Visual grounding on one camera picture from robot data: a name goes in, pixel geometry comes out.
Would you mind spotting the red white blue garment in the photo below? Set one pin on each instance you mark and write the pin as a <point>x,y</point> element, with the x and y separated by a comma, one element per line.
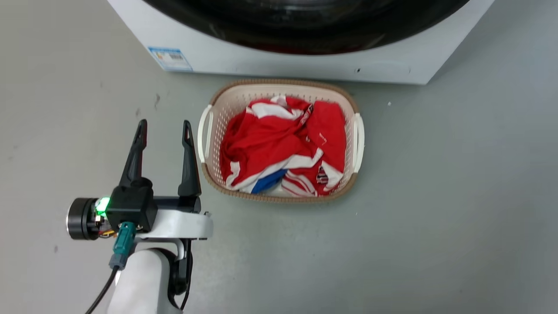
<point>270,144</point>

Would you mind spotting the blue white energy label sticker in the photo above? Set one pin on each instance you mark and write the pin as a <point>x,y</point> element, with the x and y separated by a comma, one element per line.
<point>171,59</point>

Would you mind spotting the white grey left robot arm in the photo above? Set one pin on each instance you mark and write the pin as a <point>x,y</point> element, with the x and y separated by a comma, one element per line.
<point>139,283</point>

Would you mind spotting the beige brown-rimmed laundry basket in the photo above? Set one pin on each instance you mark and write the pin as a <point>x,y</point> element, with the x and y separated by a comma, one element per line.
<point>218,113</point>

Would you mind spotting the white washing machine body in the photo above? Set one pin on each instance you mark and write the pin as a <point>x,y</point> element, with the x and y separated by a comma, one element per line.
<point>218,52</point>

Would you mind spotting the black round washing machine door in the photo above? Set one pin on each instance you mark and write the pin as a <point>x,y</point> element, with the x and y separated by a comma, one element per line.
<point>305,30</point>

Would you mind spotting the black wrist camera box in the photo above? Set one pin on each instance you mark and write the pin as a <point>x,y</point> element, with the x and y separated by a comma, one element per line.
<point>130,205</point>

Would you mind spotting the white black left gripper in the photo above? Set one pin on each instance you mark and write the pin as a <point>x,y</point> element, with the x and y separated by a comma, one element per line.
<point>178,224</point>

